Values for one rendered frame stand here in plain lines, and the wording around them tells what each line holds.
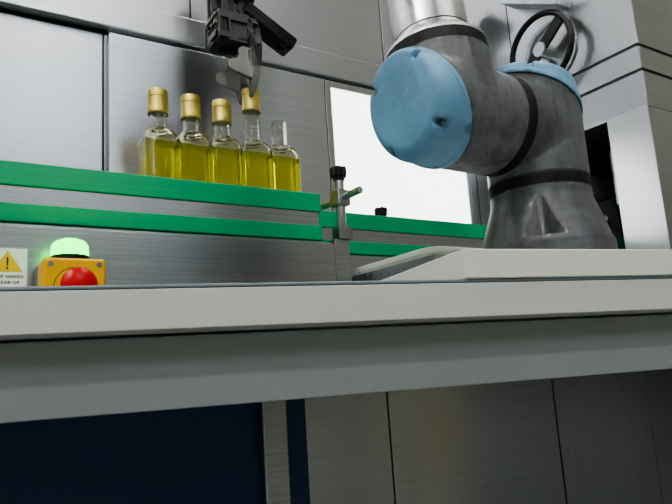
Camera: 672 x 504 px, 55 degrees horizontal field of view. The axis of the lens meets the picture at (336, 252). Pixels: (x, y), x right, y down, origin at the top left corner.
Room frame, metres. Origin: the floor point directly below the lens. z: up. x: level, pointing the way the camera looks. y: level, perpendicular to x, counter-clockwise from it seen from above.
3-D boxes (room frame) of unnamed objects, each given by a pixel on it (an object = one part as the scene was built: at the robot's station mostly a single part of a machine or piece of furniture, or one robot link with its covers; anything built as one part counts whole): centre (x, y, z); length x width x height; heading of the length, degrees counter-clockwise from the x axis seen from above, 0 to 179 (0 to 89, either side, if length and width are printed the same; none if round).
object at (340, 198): (1.06, 0.00, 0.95); 0.17 x 0.03 x 0.12; 33
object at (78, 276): (0.73, 0.30, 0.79); 0.04 x 0.03 x 0.04; 123
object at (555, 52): (1.62, -0.60, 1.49); 0.21 x 0.05 x 0.21; 33
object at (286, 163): (1.15, 0.09, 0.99); 0.06 x 0.06 x 0.21; 34
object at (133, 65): (1.35, 0.03, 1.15); 0.90 x 0.03 x 0.34; 123
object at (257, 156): (1.11, 0.14, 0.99); 0.06 x 0.06 x 0.21; 33
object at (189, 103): (1.05, 0.24, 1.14); 0.04 x 0.04 x 0.04
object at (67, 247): (0.77, 0.33, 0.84); 0.04 x 0.04 x 0.03
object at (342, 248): (1.07, 0.01, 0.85); 0.09 x 0.04 x 0.07; 33
